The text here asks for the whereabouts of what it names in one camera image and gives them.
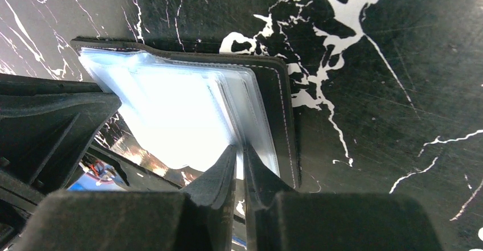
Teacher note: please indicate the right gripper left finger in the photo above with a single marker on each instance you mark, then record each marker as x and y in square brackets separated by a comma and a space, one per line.
[197, 217]

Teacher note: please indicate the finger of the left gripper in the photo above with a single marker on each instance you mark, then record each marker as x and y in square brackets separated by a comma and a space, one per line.
[44, 137]
[22, 85]

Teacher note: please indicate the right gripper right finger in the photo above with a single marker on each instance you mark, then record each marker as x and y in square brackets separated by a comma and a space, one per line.
[278, 217]

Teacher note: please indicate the black leather card holder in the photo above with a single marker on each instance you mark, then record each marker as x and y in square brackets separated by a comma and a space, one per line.
[185, 108]

